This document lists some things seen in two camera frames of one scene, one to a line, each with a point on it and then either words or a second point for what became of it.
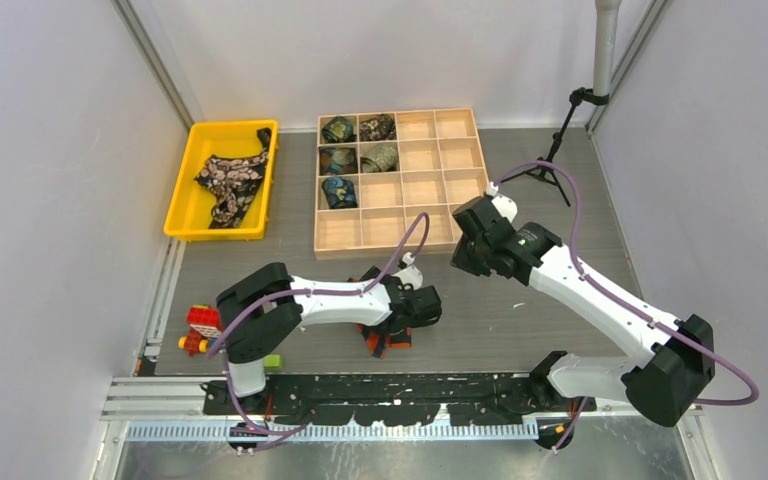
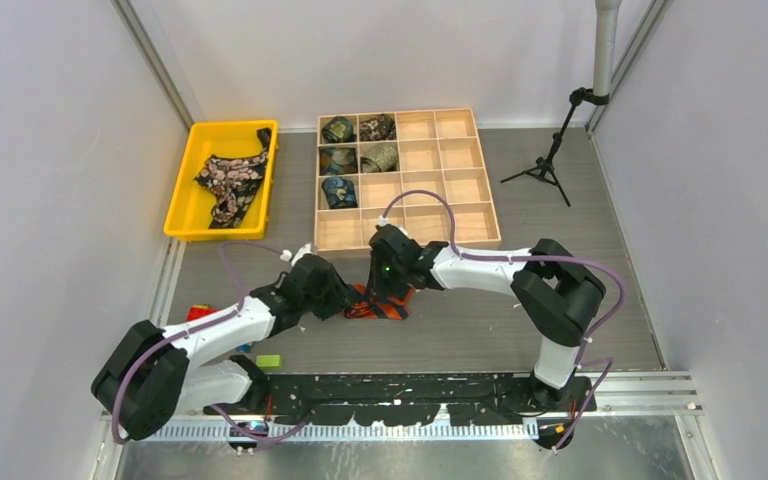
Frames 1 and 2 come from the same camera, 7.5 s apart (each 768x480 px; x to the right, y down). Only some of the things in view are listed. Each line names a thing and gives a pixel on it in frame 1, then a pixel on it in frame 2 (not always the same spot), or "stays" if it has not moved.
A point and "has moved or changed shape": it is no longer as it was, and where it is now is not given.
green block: [272, 362] stays
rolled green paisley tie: [338, 130] stays
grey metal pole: [607, 12] stays
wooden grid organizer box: [388, 182] stays
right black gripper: [461, 260] -> [378, 288]
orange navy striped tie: [378, 340] has moved or changed shape
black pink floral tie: [234, 181] stays
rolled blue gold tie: [338, 160] stays
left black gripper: [373, 274] -> [339, 297]
